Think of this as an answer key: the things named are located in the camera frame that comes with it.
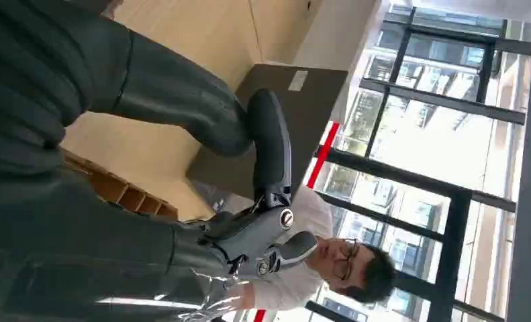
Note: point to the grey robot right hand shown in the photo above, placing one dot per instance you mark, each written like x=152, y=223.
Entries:
x=91, y=249

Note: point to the wooden card box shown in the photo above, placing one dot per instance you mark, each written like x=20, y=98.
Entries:
x=127, y=195

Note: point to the person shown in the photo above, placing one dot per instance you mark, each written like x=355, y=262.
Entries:
x=300, y=266

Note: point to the red floor tape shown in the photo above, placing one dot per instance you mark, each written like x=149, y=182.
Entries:
x=323, y=155

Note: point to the black eyeglasses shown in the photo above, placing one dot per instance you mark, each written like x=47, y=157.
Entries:
x=347, y=260

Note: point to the grey laptop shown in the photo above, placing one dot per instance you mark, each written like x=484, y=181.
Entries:
x=309, y=111

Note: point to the black window frame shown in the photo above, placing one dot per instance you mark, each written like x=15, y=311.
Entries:
x=447, y=200

